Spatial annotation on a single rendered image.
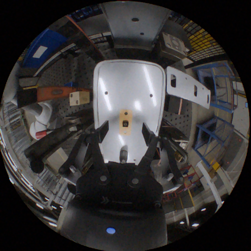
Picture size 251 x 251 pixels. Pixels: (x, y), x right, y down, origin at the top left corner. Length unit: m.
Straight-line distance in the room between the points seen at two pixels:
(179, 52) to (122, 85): 0.21
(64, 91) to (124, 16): 0.22
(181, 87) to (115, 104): 0.23
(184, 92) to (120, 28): 0.27
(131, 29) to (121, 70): 0.13
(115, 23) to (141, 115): 0.27
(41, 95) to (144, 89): 0.24
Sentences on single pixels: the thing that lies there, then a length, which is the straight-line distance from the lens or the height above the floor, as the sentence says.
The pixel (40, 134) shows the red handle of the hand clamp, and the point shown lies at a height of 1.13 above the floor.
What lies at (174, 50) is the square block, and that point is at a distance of 0.25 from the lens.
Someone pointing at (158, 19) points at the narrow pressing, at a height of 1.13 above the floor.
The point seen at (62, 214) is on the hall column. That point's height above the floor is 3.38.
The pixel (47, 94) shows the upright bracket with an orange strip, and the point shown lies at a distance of 0.17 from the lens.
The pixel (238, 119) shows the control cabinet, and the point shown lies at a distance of 7.85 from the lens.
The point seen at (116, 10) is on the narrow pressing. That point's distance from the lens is 0.20.
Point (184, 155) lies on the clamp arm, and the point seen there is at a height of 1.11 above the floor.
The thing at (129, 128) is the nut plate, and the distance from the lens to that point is 0.23.
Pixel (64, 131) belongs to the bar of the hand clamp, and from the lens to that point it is 0.20.
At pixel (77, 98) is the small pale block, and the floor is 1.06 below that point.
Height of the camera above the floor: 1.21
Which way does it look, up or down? 67 degrees down
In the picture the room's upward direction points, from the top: 172 degrees counter-clockwise
